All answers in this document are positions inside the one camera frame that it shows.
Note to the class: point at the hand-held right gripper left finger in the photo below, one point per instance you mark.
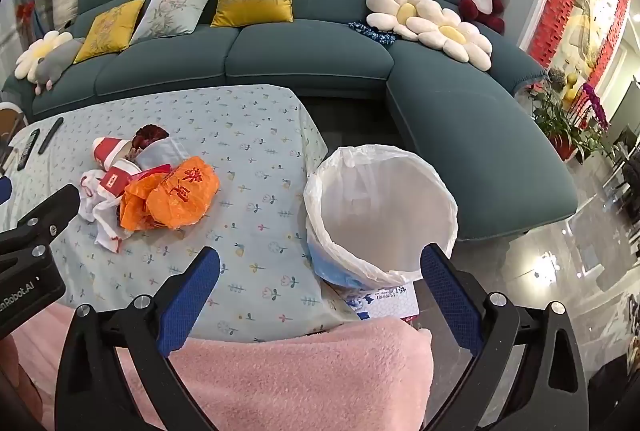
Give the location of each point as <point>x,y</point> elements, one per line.
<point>190,303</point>

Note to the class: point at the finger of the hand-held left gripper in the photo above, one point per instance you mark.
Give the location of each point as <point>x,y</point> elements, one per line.
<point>4,192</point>
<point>55,211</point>

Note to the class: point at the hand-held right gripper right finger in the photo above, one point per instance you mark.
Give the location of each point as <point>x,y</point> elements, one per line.
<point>450,306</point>

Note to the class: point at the white plastic bag red print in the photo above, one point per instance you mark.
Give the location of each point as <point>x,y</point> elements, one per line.
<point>107,216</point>

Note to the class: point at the red and white paper cup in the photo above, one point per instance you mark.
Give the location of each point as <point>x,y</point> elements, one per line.
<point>107,148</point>

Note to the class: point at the orange plastic bag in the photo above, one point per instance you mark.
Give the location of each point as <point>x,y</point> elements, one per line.
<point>175,196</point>

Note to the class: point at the blue bin with white liner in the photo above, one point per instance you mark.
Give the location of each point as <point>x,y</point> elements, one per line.
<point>370,206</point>

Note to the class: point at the black remote with buttons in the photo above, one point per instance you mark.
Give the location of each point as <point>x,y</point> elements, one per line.
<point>28,148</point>

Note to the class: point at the round wooden side table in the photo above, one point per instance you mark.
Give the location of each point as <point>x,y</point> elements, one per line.
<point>9,116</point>

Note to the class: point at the dark red velvet scrunchie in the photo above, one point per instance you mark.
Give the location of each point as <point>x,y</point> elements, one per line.
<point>150,133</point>

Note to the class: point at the pink fleece blanket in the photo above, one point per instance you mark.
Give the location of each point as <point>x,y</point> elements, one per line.
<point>300,376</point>

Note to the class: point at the grey plush toy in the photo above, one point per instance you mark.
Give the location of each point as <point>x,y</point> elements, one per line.
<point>56,63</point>

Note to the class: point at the small daisy flower cushion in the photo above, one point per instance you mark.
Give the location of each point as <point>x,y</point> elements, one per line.
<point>35,53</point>

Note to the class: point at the light blue floral tablecloth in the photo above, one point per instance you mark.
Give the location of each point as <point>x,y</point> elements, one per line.
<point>240,151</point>

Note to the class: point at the red bow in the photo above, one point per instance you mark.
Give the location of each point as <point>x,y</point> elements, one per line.
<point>25,10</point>

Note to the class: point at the small yellow embroidered cushion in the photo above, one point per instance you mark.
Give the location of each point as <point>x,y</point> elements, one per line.
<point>107,31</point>

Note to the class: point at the green potted plant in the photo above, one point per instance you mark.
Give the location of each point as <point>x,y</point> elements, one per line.
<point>555,111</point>

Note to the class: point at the dark dining chair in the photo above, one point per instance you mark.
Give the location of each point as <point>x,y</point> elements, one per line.
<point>622,161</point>

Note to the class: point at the light blue floral cushion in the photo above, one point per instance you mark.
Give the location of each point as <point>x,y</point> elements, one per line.
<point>172,11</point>

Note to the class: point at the purple orchid plant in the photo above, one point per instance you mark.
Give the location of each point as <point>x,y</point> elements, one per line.
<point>597,103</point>

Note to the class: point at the teal sectional sofa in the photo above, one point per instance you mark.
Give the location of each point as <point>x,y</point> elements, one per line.
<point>310,51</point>

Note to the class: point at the blue patterned cloth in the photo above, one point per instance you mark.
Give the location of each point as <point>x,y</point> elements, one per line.
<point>372,32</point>

